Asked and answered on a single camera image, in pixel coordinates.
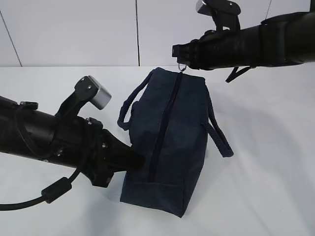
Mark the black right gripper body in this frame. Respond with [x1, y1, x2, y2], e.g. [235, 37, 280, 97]
[172, 30, 221, 70]

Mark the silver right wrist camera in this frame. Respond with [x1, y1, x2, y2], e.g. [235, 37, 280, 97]
[195, 0, 241, 32]

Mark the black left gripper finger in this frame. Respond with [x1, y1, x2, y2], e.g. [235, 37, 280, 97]
[103, 129, 145, 172]

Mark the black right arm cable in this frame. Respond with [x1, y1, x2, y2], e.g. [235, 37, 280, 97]
[225, 65, 252, 83]

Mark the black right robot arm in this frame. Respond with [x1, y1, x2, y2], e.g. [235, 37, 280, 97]
[172, 12, 315, 70]

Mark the dark navy fabric lunch bag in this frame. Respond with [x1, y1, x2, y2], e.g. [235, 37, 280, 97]
[118, 67, 233, 214]

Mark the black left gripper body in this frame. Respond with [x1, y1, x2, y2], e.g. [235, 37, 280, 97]
[75, 118, 114, 187]

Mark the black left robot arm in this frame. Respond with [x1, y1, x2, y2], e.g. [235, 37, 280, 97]
[0, 97, 145, 188]

